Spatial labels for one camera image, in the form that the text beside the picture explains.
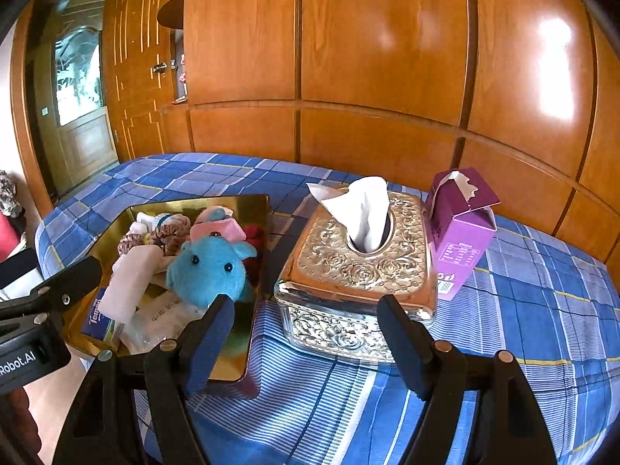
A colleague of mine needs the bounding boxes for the wooden door with glass pane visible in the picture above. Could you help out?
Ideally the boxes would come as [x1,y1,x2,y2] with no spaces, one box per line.
[29,0,122,199]

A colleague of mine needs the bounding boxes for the clear plastic wipes packet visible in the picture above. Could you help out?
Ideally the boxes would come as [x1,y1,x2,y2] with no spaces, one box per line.
[119,291,204,354]

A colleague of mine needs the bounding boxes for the wooden wardrobe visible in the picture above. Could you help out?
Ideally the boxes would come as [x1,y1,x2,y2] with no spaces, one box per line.
[157,0,620,267]

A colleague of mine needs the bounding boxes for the wooden door with gold lines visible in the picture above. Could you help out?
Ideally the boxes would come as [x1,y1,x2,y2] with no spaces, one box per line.
[102,0,192,165]

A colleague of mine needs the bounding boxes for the gold metal tray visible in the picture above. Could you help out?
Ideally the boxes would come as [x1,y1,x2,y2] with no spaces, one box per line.
[65,194,271,383]

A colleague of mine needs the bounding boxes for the white sock with blue stripes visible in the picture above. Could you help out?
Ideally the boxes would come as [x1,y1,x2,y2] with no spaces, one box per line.
[128,210,170,238]

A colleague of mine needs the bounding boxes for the purple paper carton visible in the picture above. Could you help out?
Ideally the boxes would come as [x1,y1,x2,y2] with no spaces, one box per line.
[424,167,501,302]

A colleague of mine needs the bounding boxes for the cream cloth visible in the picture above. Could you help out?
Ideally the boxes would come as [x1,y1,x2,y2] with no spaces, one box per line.
[109,247,168,325]

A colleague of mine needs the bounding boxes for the dark brown scrunchie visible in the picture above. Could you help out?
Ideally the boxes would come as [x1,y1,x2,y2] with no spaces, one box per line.
[148,215,195,257]

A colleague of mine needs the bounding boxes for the red cloth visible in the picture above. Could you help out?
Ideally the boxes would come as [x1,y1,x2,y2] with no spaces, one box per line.
[0,213,25,262]

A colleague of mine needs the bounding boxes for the blue pocket tissue packet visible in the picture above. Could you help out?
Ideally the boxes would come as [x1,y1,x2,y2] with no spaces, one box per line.
[80,287,122,344]

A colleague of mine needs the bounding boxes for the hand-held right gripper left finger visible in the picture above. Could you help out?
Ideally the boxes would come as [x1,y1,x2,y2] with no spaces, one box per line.
[52,294,236,465]

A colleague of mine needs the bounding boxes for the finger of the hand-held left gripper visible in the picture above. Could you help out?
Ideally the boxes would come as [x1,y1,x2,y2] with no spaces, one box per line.
[29,256,103,320]
[0,248,38,290]

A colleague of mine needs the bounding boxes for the white tissue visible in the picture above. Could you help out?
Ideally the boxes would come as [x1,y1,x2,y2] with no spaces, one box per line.
[306,176,389,254]

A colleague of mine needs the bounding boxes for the light brown scrunchie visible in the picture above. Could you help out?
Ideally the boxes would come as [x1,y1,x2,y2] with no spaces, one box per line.
[117,232,146,257]

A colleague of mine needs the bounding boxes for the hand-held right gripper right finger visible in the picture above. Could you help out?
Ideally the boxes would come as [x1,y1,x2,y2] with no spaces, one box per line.
[377,294,558,465]

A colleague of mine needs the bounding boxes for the patterned cloth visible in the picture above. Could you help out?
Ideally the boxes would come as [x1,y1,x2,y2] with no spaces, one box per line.
[0,169,25,219]

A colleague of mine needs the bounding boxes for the person's left forearm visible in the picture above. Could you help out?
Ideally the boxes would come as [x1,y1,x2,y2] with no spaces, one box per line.
[0,387,47,465]

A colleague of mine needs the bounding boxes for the embossed metal tissue box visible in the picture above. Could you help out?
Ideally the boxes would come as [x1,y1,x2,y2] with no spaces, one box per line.
[274,190,439,364]

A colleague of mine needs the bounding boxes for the teal plush toy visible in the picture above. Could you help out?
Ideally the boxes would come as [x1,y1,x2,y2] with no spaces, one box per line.
[166,235,257,308]

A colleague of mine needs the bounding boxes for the rounded wooden corner shelf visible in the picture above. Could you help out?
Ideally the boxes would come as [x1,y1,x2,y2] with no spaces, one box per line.
[156,0,186,30]

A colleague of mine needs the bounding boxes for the red fuzzy soft piece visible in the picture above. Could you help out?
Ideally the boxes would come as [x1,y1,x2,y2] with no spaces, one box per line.
[242,225,266,277]

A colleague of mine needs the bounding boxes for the pink and red shelf trinkets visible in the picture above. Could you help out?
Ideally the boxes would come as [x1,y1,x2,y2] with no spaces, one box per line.
[173,53,189,105]

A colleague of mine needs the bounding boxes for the blue plaid bedsheet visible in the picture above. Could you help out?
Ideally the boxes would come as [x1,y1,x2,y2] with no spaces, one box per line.
[34,152,620,465]

